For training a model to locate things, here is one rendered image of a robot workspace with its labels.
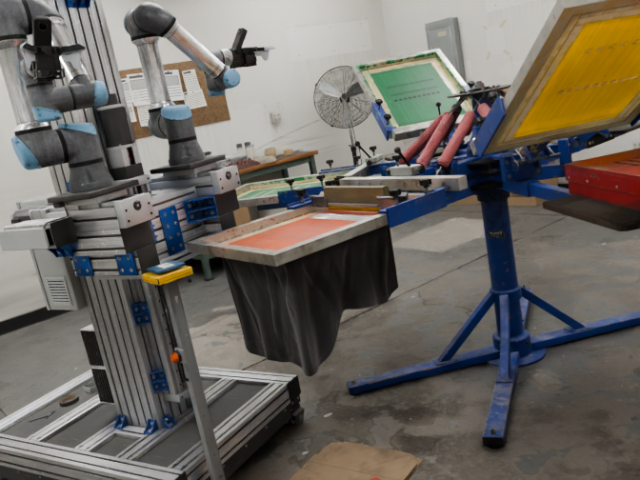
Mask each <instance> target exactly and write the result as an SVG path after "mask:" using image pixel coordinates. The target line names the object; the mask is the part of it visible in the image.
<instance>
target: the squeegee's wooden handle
mask: <svg viewBox="0 0 640 480"><path fill-rule="evenodd" d="M323 191H324V195H325V196H326V197H327V201H328V203H354V204H379V200H378V199H377V198H376V197H377V196H389V187H388V186H325V187H324V188H323Z"/></svg>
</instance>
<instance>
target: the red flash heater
mask: <svg viewBox="0 0 640 480"><path fill-rule="evenodd" d="M564 166H565V175H566V180H567V181H569V191H570V193H571V194H575V195H579V196H583V197H587V198H591V199H595V200H599V201H603V202H607V203H611V204H615V205H619V206H623V207H627V208H631V209H635V210H640V148H639V149H634V150H626V151H621V152H616V153H613V154H608V155H603V156H599V157H594V158H590V159H586V160H581V161H576V162H571V163H568V164H565V165H564Z"/></svg>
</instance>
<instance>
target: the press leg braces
mask: <svg viewBox="0 0 640 480"><path fill-rule="evenodd" d="M521 291H522V297H524V298H526V299H527V300H529V301H531V302H532V303H533V304H534V305H536V306H538V307H539V308H541V309H542V310H545V311H546V312H548V313H550V314H551V315H553V316H554V317H556V318H558V319H559V320H561V321H562V322H564V323H566V324H567V325H569V326H570V327H565V328H564V329H565V330H567V331H569V332H570V333H573V332H577V331H580V330H587V329H591V327H590V326H589V325H587V324H585V323H582V324H581V323H579V322H577V321H576V320H574V319H573V318H571V317H569V316H568V315H566V314H565V313H564V312H562V311H560V310H559V309H557V308H555V307H554V306H552V305H551V304H549V303H547V302H546V301H544V300H543V299H541V298H539V297H538V296H536V295H535V294H533V293H531V292H530V291H528V290H526V289H524V288H523V287H521ZM499 300H500V370H499V371H498V374H497V378H496V383H512V379H513V374H514V370H510V301H509V296H508V295H507V294H503V295H499ZM493 303H494V299H493V294H492V293H490V292H488V294H487V295H486V296H485V298H484V299H483V300H482V301H481V303H480V304H479V305H478V307H477V308H476V309H475V311H474V312H473V313H472V315H471V316H470V318H469V319H468V320H467V321H466V323H465V324H464V325H463V327H462V328H461V329H460V331H458V332H457V334H456V335H455V336H454V338H453V339H452V340H451V342H450V343H449V344H448V346H447V347H446V348H445V350H444V351H443V352H442V354H441V355H440V356H439V358H436V359H432V361H433V362H434V364H435V365H436V366H440V365H444V364H448V363H451V362H455V361H458V359H457V358H456V357H455V356H454V354H455V353H456V352H457V351H458V350H459V348H460V347H461V346H462V344H463V343H464V342H465V341H466V339H467V338H468V337H469V335H470V334H471V332H472V331H473V330H474V328H475V327H476V326H477V325H478V323H479V322H480V321H481V319H482V318H483V317H484V315H485V314H486V313H487V311H488V310H489V309H490V307H491V306H492V305H493Z"/></svg>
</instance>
